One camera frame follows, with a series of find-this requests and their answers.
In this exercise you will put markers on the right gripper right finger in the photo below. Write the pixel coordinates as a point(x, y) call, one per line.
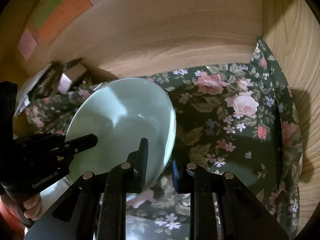
point(222, 207)

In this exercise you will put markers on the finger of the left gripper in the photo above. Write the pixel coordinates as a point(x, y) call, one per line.
point(75, 146)
point(41, 139)

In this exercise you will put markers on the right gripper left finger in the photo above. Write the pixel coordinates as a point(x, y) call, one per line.
point(125, 178)

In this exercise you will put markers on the mint green bowl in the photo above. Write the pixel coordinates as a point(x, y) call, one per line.
point(121, 114)

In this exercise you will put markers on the mint green plate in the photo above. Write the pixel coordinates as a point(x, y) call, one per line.
point(75, 214)

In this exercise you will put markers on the orange sleeve forearm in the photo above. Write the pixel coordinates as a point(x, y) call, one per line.
point(13, 221)

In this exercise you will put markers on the person's left hand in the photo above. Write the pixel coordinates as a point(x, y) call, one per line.
point(33, 206)

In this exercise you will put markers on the stack of papers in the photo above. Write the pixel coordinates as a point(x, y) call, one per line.
point(37, 84)

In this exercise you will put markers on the pink sticky note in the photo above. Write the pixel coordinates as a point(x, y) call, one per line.
point(27, 44)

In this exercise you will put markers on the floral tablecloth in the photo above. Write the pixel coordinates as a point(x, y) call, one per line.
point(237, 117)

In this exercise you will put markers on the orange sticky note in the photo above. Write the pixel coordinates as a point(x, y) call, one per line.
point(60, 17)

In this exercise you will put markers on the green sticky note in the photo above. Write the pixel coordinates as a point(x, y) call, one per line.
point(45, 11)

